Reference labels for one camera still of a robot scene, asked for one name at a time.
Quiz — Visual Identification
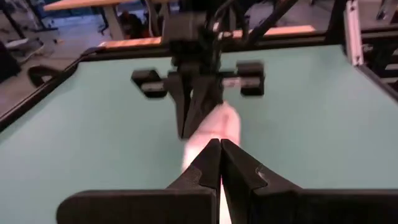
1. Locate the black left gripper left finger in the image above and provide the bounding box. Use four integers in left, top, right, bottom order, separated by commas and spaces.
166, 138, 222, 224

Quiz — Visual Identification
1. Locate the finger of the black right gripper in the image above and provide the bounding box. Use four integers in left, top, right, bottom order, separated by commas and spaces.
182, 74, 225, 140
166, 72, 194, 139

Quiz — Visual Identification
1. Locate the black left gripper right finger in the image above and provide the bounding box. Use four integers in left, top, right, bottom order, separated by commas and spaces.
220, 139, 302, 224

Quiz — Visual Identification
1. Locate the white red-checked towel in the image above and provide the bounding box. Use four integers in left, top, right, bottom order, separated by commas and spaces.
181, 101, 243, 224

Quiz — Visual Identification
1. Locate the green table mat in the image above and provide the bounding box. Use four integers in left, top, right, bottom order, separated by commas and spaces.
0, 44, 398, 224

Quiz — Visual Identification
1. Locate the wooden-top background desk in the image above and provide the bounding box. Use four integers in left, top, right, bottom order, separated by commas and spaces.
42, 0, 175, 41

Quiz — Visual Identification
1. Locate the black clamp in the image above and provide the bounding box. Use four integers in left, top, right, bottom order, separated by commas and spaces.
27, 64, 65, 88

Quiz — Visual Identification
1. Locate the silver aluminium frame post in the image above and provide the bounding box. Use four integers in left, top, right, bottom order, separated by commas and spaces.
343, 0, 364, 67

